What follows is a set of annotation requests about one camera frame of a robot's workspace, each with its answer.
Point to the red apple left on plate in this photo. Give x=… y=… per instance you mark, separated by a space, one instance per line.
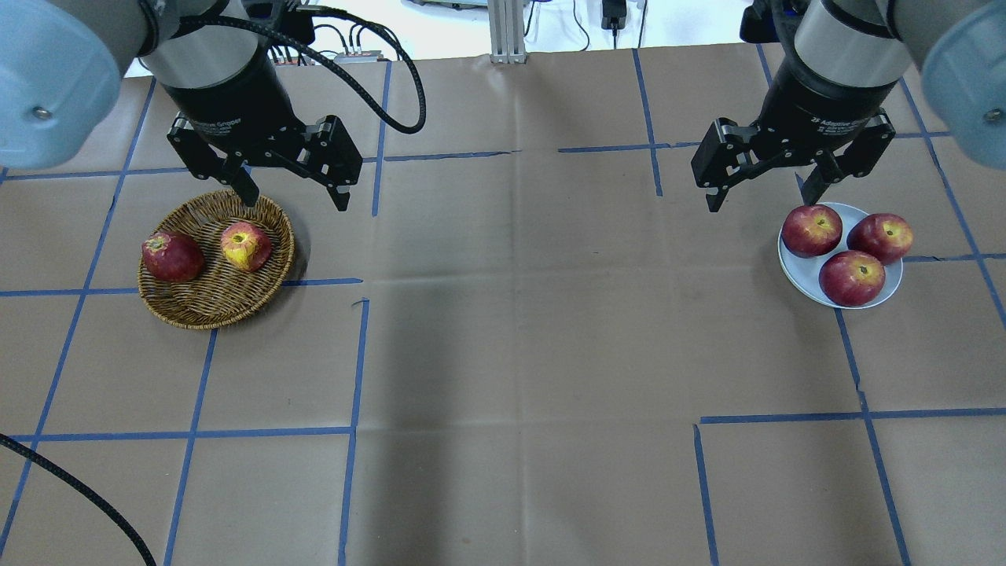
x=811 y=230

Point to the red apple front on plate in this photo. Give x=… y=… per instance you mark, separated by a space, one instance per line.
x=852 y=278

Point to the red yellow apple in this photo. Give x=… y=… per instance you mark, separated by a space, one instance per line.
x=245 y=246

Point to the red apple on plate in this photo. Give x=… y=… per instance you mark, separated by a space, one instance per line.
x=888 y=237
x=852 y=278
x=811 y=230

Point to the aluminium frame post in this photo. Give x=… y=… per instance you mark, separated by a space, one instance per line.
x=506 y=21

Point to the round wicker basket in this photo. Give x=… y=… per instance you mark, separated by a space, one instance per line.
x=221 y=294

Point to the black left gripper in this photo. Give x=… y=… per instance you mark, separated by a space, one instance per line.
x=229 y=104

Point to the light blue plate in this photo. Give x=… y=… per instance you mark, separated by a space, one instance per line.
x=803 y=273

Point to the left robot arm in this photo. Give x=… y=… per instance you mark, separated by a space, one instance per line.
x=63 y=63

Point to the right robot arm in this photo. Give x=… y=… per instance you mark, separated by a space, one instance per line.
x=841 y=60

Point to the red apple right on plate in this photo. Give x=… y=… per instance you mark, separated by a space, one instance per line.
x=888 y=237

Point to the black power adapter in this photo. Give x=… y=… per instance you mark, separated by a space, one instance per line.
x=613 y=15

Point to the dark red apple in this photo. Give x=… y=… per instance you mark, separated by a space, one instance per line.
x=173 y=257

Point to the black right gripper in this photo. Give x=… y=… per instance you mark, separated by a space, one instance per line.
x=821 y=106

